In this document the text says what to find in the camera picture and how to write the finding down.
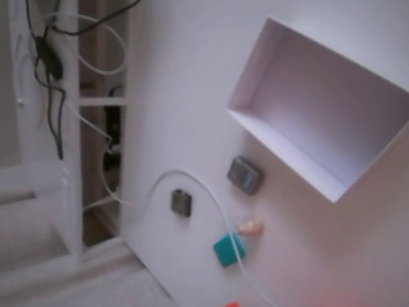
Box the grey square block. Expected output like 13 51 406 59
223 152 267 199

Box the small black clear-lid box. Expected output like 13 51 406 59
167 187 196 220

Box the white metal frame rack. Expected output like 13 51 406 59
0 0 166 277

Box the long white cable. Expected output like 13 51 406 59
103 153 298 307

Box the small beige bear figurine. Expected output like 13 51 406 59
235 215 267 239

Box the green cube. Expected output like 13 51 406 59
211 229 249 270

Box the looped white cable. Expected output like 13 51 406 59
44 2 131 85

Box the white cardboard box bin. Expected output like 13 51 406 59
212 0 409 218

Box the black cable with adapter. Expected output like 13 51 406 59
21 0 168 164

